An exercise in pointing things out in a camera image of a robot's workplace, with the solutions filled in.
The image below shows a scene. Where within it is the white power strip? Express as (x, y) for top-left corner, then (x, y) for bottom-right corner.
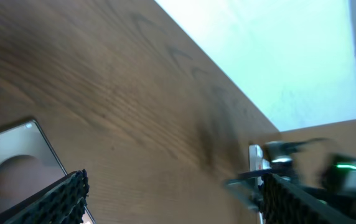
(248, 144), (271, 171)

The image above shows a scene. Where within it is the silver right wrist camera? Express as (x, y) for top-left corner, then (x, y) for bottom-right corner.
(263, 141), (292, 163)

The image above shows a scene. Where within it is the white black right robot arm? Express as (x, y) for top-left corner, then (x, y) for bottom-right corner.
(224, 154), (356, 224)

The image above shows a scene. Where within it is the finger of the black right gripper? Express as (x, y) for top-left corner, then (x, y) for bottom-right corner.
(224, 169), (278, 212)

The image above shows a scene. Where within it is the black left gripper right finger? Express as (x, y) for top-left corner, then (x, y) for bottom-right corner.
(259, 174), (356, 224)

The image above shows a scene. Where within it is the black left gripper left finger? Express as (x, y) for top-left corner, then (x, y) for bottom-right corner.
(0, 170), (90, 224)

